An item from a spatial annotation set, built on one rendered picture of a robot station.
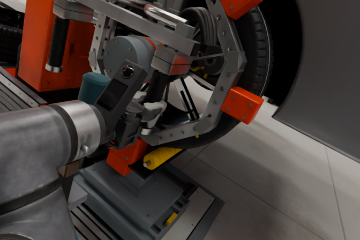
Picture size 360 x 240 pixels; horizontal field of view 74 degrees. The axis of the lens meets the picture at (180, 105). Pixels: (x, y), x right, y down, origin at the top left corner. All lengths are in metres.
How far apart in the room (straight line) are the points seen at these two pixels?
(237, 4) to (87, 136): 0.49
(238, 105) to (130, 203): 0.67
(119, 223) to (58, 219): 0.82
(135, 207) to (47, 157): 0.81
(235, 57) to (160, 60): 0.24
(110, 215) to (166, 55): 0.83
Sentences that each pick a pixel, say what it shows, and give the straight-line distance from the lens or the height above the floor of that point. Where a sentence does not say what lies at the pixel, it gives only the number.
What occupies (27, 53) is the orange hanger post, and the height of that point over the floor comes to 0.65.
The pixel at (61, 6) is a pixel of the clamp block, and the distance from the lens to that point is 0.72.
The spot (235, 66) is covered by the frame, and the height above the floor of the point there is 0.95.
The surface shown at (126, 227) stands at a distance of 1.13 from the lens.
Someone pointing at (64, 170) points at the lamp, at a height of 0.59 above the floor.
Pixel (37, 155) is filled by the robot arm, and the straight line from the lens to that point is 0.33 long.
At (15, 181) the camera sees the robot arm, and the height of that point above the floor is 0.81.
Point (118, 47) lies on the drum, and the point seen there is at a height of 0.88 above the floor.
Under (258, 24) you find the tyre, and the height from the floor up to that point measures 1.06.
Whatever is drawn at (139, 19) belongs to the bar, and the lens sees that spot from 0.57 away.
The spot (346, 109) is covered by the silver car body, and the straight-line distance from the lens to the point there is 1.12.
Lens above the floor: 1.03
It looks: 21 degrees down
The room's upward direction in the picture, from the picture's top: 22 degrees clockwise
